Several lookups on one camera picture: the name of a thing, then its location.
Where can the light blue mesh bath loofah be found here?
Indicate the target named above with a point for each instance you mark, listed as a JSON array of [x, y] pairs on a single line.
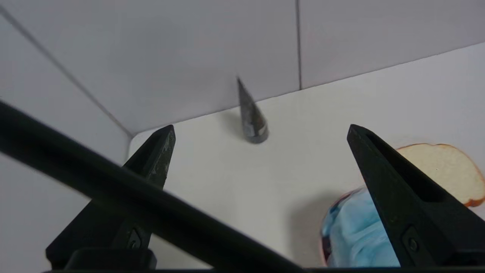
[[356, 231]]

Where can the dark grey cone object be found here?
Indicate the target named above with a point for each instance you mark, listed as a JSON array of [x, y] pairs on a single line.
[[252, 117]]

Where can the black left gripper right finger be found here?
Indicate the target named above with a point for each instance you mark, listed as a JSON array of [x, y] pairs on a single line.
[[409, 189]]

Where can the white bread slice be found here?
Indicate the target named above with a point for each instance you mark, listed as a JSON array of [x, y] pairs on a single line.
[[447, 168]]

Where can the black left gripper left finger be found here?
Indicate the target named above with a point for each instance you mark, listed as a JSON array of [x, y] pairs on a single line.
[[155, 155]]

